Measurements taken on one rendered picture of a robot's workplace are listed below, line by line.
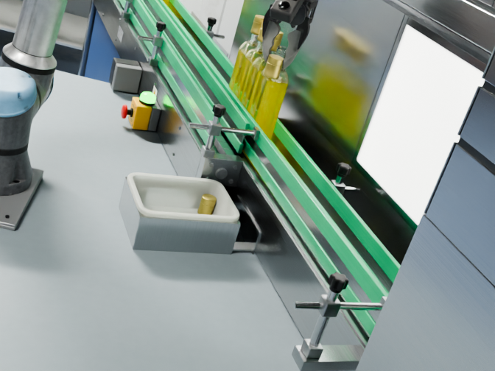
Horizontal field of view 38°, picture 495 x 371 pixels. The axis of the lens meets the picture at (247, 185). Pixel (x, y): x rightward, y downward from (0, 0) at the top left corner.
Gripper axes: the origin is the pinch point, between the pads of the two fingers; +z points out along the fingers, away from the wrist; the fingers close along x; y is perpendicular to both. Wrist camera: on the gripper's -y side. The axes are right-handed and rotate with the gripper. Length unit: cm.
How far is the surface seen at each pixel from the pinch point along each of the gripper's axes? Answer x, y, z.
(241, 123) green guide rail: 5.3, 7.1, 19.2
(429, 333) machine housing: -45, -79, 0
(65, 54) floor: 197, 250, 117
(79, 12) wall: 223, 303, 104
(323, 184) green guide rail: -19.8, -8.3, 19.0
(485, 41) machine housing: -38.7, -16.0, -20.7
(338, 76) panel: -11.6, 15.5, 2.7
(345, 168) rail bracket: -23.0, -9.2, 13.6
